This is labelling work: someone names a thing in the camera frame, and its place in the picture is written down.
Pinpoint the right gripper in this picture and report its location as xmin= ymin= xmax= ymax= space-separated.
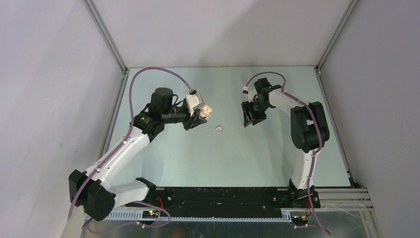
xmin=241 ymin=99 xmax=270 ymax=127

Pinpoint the white earbud charging case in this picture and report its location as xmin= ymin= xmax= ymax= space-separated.
xmin=200 ymin=105 xmax=213 ymax=119

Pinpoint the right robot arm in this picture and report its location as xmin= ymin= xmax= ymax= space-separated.
xmin=241 ymin=78 xmax=330 ymax=207

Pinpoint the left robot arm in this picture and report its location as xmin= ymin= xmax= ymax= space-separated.
xmin=69 ymin=87 xmax=212 ymax=221

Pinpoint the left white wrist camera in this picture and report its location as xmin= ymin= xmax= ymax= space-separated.
xmin=185 ymin=93 xmax=205 ymax=116

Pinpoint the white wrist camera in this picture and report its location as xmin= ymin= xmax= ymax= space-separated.
xmin=243 ymin=86 xmax=258 ymax=103
xmin=185 ymin=93 xmax=205 ymax=116

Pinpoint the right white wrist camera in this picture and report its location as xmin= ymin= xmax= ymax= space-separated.
xmin=243 ymin=86 xmax=258 ymax=103

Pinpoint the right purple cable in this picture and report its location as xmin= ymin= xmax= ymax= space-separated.
xmin=244 ymin=71 xmax=332 ymax=237

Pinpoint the purple cable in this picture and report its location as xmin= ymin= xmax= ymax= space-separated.
xmin=67 ymin=67 xmax=197 ymax=221
xmin=244 ymin=71 xmax=332 ymax=237

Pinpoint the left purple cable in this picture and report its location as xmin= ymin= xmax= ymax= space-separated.
xmin=67 ymin=67 xmax=197 ymax=221

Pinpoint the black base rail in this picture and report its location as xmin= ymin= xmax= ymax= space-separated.
xmin=142 ymin=187 xmax=321 ymax=219

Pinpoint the aluminium frame rail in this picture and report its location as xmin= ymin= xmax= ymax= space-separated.
xmin=76 ymin=186 xmax=375 ymax=224

